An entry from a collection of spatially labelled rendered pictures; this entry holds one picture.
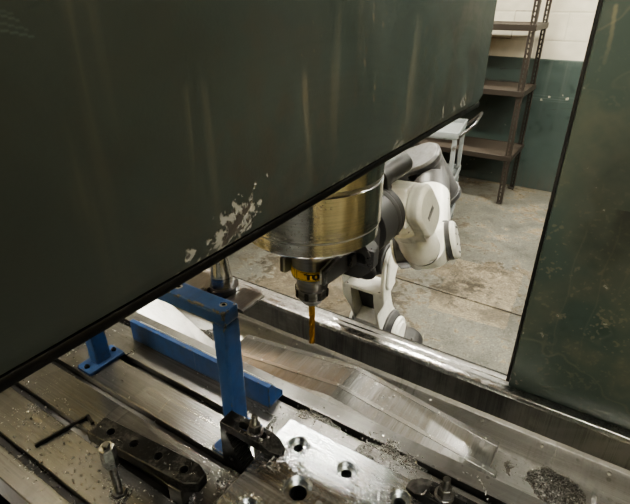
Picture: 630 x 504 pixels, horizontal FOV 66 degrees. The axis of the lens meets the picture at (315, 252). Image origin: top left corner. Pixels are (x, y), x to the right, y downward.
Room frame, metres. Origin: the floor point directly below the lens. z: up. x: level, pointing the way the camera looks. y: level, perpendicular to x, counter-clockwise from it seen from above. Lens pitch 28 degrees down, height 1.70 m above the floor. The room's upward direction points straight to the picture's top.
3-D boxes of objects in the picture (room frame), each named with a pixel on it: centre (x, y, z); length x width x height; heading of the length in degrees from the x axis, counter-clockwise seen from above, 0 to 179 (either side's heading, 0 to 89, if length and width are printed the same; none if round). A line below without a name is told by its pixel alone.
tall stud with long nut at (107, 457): (0.57, 0.36, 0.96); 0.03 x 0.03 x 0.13
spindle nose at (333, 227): (0.51, 0.00, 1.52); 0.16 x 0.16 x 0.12
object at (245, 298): (0.74, 0.13, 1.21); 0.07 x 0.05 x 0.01; 148
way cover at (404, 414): (0.96, -0.04, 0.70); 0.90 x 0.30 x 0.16; 58
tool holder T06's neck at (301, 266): (0.51, 0.00, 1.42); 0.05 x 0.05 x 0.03
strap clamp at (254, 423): (0.62, 0.11, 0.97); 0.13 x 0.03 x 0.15; 58
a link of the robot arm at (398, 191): (0.70, -0.10, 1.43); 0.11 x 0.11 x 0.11; 57
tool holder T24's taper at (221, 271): (0.77, 0.17, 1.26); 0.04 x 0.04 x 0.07
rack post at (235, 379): (0.70, 0.16, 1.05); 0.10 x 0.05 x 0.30; 148
